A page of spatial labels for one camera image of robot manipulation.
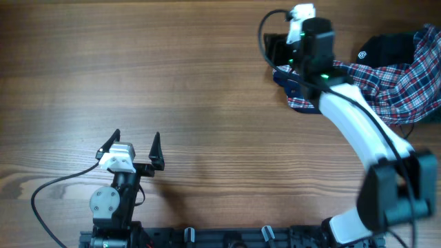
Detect plaid sleeveless shirt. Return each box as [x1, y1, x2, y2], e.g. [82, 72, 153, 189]
[272, 23, 441, 125]

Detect left black camera cable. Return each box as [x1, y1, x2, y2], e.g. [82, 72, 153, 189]
[30, 160, 101, 248]

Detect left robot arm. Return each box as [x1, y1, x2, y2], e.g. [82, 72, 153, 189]
[79, 130, 165, 248]

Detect right black camera cable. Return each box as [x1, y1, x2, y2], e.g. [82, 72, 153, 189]
[257, 9, 420, 248]

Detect black mesh shorts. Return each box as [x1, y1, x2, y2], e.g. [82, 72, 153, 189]
[356, 31, 441, 123]

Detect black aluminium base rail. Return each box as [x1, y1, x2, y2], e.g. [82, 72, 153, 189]
[78, 225, 386, 248]

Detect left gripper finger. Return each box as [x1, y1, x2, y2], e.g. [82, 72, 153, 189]
[95, 129, 121, 160]
[148, 132, 165, 171]

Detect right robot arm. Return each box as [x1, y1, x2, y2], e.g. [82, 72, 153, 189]
[283, 11, 438, 247]

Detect black camera cable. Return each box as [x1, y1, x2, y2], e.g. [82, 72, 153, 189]
[30, 160, 101, 248]
[257, 9, 420, 248]

